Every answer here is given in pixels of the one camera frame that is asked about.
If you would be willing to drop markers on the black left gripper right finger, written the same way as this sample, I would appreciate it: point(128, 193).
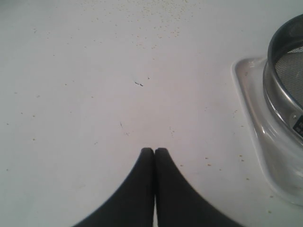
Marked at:
point(177, 203)

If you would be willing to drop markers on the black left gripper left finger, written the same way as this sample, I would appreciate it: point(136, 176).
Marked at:
point(132, 204)

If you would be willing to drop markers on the round steel mesh sieve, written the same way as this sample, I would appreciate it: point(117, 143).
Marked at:
point(283, 76)

